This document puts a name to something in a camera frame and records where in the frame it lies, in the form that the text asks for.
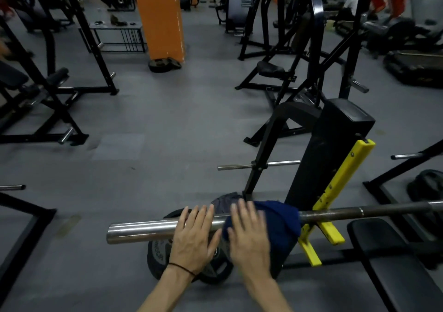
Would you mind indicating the black rack base frame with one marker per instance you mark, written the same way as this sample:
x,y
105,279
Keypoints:
x,y
20,218

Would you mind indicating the black squat rack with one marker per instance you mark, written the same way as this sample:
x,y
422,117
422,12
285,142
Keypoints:
x,y
91,52

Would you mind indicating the large black weight plate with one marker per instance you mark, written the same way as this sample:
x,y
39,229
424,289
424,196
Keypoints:
x,y
427,187

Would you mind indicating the black padded bench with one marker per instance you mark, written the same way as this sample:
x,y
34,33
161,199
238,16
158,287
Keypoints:
x,y
391,263

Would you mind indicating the black bench press rack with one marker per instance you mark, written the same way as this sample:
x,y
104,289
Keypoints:
x,y
339,131

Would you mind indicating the black grip-hole weight plate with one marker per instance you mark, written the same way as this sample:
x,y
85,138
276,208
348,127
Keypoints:
x,y
218,266

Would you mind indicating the wide orange pillar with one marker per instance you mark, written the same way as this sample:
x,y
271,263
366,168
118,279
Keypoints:
x,y
159,17

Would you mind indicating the yellow bar hook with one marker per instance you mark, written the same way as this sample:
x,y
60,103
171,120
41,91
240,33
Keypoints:
x,y
346,170

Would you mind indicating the person's right hand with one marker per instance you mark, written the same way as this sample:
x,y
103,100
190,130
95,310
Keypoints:
x,y
251,249

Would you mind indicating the small black weight plate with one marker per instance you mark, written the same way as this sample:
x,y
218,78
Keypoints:
x,y
158,66
173,63

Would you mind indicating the black weight plate white lettering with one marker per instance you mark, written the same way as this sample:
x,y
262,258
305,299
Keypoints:
x,y
159,256

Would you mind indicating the blue cleaning cloth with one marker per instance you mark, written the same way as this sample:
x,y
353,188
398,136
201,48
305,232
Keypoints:
x,y
283,225

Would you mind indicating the steel barbell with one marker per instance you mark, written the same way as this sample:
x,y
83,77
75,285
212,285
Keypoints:
x,y
138,230

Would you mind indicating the black elliptical trainer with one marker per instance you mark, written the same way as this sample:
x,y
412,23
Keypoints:
x,y
391,35

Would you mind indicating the black plate-loaded machine frame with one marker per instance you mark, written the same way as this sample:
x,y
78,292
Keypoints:
x,y
256,38

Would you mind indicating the person's left hand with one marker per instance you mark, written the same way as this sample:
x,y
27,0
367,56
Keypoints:
x,y
192,242

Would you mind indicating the grey cloth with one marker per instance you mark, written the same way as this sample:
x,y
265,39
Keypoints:
x,y
226,201

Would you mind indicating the black incline bench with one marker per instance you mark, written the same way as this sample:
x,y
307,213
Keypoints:
x,y
52,80

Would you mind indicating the black and red lever machine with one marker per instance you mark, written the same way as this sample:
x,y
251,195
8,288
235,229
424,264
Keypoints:
x,y
311,52

